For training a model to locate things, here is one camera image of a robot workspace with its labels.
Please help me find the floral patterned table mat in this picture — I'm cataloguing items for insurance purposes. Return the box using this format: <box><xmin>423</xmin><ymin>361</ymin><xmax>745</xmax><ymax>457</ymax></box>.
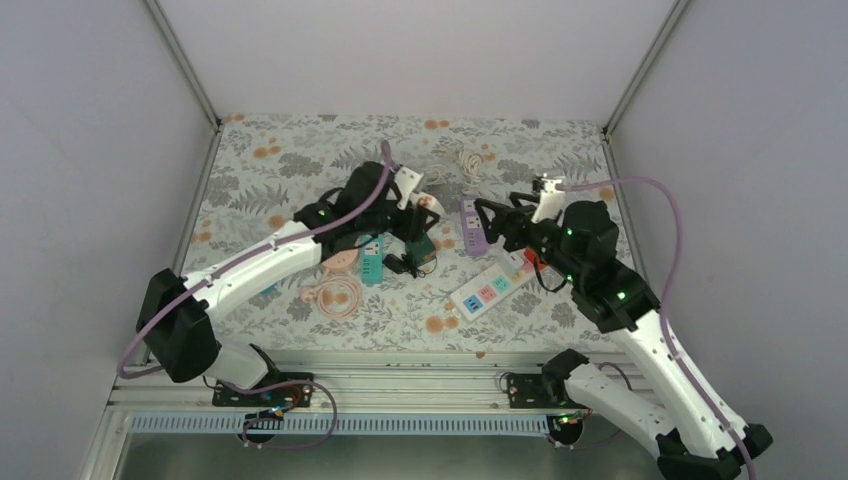
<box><xmin>184</xmin><ymin>114</ymin><xmax>615</xmax><ymax>354</ymax></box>

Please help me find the red cube socket adapter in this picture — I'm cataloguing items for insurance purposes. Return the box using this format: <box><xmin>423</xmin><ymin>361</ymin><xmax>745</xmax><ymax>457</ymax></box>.
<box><xmin>523</xmin><ymin>248</ymin><xmax>546</xmax><ymax>270</ymax></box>

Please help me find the purple power strip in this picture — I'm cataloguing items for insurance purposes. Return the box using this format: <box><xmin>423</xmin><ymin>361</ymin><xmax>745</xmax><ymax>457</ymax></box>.
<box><xmin>459</xmin><ymin>195</ymin><xmax>489</xmax><ymax>257</ymax></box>

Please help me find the blue slotted cable duct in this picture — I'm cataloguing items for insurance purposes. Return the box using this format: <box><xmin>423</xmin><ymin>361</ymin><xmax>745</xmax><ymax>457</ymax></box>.
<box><xmin>129</xmin><ymin>412</ymin><xmax>549</xmax><ymax>437</ymax></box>

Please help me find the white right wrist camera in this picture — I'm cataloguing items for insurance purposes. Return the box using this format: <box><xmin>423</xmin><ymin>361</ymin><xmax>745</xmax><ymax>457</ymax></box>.
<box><xmin>531</xmin><ymin>174</ymin><xmax>566</xmax><ymax>224</ymax></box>

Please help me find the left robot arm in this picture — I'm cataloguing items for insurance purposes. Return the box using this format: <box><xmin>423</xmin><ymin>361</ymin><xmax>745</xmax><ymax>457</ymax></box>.
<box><xmin>125</xmin><ymin>160</ymin><xmax>446</xmax><ymax>405</ymax></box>

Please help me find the dark green cube socket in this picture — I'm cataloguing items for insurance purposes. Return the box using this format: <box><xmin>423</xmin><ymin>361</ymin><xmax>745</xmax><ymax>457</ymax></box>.
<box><xmin>405</xmin><ymin>235</ymin><xmax>437</xmax><ymax>267</ymax></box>

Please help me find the white multicolour power strip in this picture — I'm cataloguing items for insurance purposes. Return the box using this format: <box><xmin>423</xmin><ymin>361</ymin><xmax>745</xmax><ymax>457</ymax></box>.
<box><xmin>449</xmin><ymin>251</ymin><xmax>535</xmax><ymax>322</ymax></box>

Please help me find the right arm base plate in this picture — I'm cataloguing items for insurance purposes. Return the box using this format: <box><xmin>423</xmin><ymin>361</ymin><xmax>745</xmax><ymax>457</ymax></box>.
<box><xmin>498</xmin><ymin>372</ymin><xmax>588</xmax><ymax>410</ymax></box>

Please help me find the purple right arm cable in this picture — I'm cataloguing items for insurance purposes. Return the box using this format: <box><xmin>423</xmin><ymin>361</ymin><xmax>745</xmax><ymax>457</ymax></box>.
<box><xmin>546</xmin><ymin>176</ymin><xmax>757</xmax><ymax>480</ymax></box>

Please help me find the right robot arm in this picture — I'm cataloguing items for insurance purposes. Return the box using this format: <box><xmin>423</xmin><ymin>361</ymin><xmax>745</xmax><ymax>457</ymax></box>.
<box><xmin>474</xmin><ymin>192</ymin><xmax>774</xmax><ymax>479</ymax></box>

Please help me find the black plug adapter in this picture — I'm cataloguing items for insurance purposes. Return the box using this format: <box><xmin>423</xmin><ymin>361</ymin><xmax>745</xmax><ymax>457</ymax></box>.
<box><xmin>383</xmin><ymin>253</ymin><xmax>426</xmax><ymax>278</ymax></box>

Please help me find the pink round power socket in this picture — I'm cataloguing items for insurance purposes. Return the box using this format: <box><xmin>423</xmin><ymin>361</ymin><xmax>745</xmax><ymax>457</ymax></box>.
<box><xmin>321</xmin><ymin>249</ymin><xmax>359</xmax><ymax>273</ymax></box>

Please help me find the white cube socket adapter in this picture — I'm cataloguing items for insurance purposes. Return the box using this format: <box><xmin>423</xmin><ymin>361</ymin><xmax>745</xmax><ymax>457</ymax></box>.
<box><xmin>410</xmin><ymin>192</ymin><xmax>446</xmax><ymax>217</ymax></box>

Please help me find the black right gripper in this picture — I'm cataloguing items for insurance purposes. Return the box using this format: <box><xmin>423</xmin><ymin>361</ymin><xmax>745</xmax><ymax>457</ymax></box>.
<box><xmin>475</xmin><ymin>192</ymin><xmax>583</xmax><ymax>285</ymax></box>

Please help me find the white coiled cable right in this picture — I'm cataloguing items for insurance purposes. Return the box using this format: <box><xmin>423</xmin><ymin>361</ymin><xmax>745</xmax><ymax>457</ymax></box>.
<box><xmin>445</xmin><ymin>146</ymin><xmax>495</xmax><ymax>193</ymax></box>

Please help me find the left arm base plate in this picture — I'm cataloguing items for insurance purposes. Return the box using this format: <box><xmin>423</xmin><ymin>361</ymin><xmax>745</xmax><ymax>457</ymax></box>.
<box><xmin>203</xmin><ymin>372</ymin><xmax>315</xmax><ymax>409</ymax></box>

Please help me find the teal power strip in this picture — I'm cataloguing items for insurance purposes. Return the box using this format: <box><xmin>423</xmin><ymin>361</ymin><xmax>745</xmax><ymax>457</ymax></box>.
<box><xmin>360</xmin><ymin>235</ymin><xmax>384</xmax><ymax>286</ymax></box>

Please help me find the aluminium rail base frame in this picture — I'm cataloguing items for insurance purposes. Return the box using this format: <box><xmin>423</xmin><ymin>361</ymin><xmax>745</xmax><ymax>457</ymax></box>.
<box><xmin>109</xmin><ymin>351</ymin><xmax>705</xmax><ymax>415</ymax></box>

